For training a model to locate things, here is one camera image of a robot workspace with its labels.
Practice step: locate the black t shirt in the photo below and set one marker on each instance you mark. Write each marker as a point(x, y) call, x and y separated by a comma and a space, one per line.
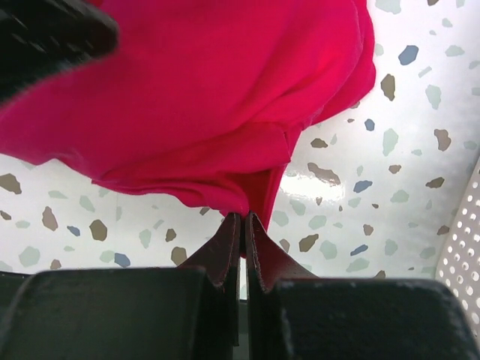
point(42, 38)

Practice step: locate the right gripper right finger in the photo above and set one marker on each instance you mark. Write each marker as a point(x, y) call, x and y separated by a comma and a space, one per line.
point(267, 263)

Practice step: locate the white perforated tray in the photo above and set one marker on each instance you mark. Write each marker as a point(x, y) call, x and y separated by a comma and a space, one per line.
point(458, 266)

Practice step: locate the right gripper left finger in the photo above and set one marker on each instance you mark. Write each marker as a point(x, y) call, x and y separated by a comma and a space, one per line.
point(217, 325)

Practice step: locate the red t shirt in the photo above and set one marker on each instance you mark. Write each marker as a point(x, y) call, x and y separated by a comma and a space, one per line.
point(204, 101)

